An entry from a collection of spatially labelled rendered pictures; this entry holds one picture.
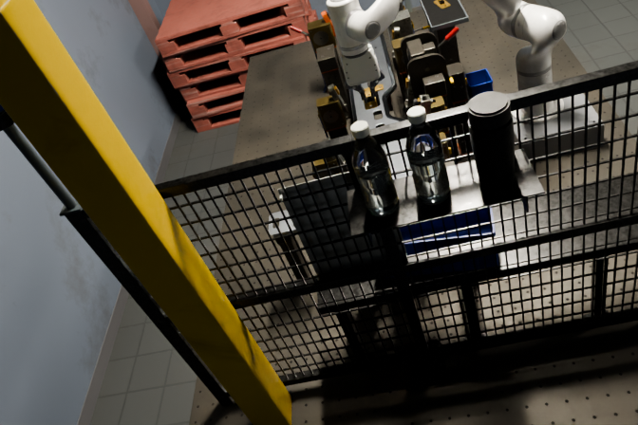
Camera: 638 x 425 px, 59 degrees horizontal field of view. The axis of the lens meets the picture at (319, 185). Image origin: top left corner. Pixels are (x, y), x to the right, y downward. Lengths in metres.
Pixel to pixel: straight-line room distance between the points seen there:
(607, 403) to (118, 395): 2.20
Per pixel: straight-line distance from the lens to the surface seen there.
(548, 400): 1.68
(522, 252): 1.52
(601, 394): 1.69
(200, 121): 4.39
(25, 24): 0.98
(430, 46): 2.12
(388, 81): 2.29
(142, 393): 3.01
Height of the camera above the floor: 2.20
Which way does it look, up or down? 39 degrees down
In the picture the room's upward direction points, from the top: 21 degrees counter-clockwise
